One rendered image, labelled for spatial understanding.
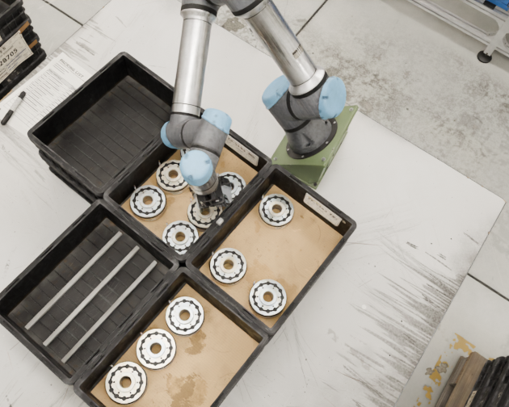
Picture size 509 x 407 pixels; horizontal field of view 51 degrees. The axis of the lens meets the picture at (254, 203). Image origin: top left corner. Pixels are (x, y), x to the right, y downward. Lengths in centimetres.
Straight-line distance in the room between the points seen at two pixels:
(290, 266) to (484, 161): 160
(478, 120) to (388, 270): 146
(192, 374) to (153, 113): 81
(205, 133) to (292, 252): 47
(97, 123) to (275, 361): 90
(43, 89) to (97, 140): 38
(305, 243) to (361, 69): 159
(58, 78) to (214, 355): 112
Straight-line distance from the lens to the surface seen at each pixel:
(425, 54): 318
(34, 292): 160
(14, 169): 190
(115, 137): 173
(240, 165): 166
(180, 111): 141
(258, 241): 156
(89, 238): 160
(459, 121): 300
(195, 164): 125
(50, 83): 204
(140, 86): 182
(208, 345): 149
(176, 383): 148
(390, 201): 184
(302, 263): 156
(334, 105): 155
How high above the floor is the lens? 230
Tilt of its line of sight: 67 degrees down
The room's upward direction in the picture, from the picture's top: 10 degrees clockwise
